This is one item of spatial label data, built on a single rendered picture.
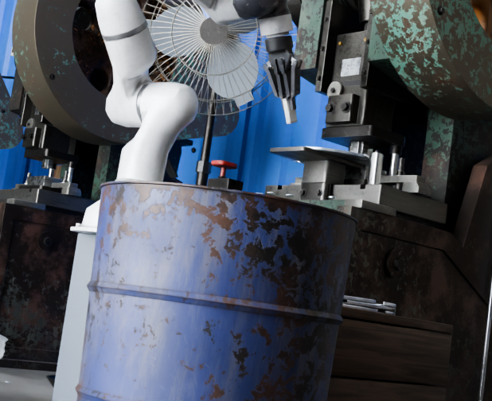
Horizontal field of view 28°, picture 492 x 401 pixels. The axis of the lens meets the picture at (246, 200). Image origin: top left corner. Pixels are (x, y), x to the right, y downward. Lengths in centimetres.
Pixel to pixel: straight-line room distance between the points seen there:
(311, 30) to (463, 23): 61
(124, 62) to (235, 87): 130
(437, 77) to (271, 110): 243
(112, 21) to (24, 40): 159
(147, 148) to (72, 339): 48
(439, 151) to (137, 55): 104
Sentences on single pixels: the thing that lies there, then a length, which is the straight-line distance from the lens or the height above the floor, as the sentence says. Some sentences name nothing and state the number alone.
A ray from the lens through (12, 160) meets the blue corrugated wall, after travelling 693.
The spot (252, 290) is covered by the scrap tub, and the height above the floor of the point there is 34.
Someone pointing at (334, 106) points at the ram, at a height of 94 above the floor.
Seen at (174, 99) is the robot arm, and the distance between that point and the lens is 234.
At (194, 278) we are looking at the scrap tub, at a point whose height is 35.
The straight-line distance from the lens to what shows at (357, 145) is 292.
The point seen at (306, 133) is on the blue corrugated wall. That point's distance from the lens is 473.
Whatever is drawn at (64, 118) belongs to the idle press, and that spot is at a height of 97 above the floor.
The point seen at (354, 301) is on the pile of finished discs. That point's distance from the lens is 202.
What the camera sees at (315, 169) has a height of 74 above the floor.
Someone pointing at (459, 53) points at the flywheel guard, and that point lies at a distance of 255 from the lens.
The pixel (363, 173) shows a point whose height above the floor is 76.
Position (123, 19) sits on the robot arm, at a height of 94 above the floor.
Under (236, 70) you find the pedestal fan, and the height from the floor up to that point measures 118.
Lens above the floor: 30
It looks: 7 degrees up
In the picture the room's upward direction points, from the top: 8 degrees clockwise
